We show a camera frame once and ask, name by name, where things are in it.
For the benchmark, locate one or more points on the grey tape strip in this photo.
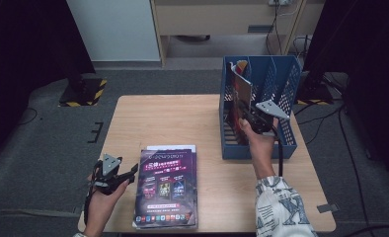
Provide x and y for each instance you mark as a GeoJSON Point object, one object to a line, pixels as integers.
{"type": "Point", "coordinates": [327, 208]}

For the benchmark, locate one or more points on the blue file rack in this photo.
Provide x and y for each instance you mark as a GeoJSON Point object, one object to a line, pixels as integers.
{"type": "Point", "coordinates": [235, 152]}

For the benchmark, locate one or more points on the beige office desk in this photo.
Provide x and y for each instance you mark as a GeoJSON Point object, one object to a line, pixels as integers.
{"type": "Point", "coordinates": [215, 19]}

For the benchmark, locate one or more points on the white power strip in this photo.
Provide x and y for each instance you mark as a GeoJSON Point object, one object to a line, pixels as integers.
{"type": "Point", "coordinates": [278, 2]}

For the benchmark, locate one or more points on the white cabinet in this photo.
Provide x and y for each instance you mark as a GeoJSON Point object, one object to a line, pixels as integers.
{"type": "Point", "coordinates": [116, 29]}

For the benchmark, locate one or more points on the purple magazine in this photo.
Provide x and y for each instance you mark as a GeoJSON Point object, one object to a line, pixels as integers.
{"type": "Point", "coordinates": [166, 187]}

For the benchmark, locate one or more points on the black and red magazine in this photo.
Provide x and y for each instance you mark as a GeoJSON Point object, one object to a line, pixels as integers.
{"type": "Point", "coordinates": [242, 92]}

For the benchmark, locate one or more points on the person's left hand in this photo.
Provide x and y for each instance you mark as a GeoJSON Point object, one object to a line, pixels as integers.
{"type": "Point", "coordinates": [100, 204]}

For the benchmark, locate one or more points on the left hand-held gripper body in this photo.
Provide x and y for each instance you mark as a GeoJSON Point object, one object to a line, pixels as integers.
{"type": "Point", "coordinates": [110, 164]}

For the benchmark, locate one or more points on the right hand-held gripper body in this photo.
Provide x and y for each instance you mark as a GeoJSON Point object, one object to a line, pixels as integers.
{"type": "Point", "coordinates": [270, 110]}

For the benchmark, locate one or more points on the black curtain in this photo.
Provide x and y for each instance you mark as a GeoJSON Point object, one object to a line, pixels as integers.
{"type": "Point", "coordinates": [373, 49]}
{"type": "Point", "coordinates": [18, 49]}

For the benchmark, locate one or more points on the person's right hand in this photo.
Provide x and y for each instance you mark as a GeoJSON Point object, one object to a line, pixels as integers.
{"type": "Point", "coordinates": [263, 148]}

